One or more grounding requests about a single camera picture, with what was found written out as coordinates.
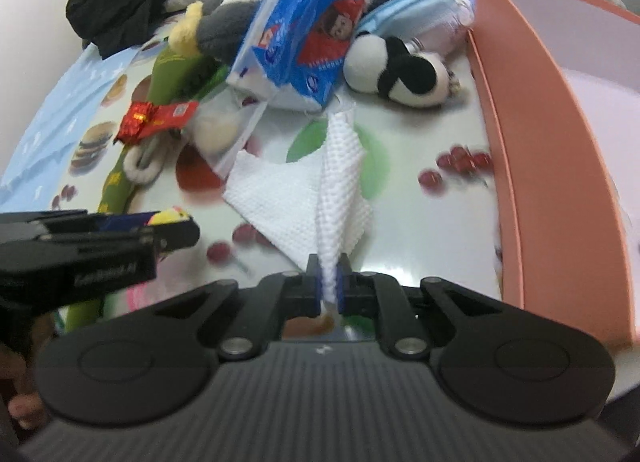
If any person's left hand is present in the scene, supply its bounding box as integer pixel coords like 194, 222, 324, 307
0, 342, 48, 430

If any panda plush toy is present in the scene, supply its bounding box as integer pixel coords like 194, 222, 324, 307
342, 34, 453, 109

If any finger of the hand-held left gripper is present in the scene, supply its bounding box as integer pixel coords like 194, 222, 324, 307
35, 220, 201, 255
0, 210, 161, 234

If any fruit printed mat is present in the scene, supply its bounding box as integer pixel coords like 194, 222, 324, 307
0, 0, 506, 343

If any pink cardboard box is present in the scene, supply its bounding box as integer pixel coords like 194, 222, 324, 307
465, 0, 640, 345

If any pack of blue face masks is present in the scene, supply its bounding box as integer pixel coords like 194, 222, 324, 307
355, 0, 456, 40

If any red candy wrapper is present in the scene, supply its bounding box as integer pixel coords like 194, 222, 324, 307
114, 101, 201, 145

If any grey penguin plush toy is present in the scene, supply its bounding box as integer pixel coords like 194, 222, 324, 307
167, 0, 433, 63

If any cream pompom in clear bag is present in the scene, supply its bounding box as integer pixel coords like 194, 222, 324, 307
190, 97, 266, 178

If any white fluffy scrunchie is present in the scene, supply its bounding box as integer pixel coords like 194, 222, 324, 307
122, 139, 173, 185

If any blue tissue packet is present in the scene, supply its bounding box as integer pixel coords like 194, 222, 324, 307
227, 0, 366, 110

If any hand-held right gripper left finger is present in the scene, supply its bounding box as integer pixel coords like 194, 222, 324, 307
152, 254, 322, 362

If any small yellow pink plush toy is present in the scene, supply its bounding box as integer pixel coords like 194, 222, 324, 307
150, 207, 193, 227

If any clear plastic bag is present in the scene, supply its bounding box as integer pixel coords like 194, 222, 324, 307
407, 0, 477, 52

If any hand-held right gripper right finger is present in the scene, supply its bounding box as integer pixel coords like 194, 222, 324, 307
336, 253, 506, 359

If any white paper towel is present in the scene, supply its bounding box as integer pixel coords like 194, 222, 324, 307
222, 109, 373, 303

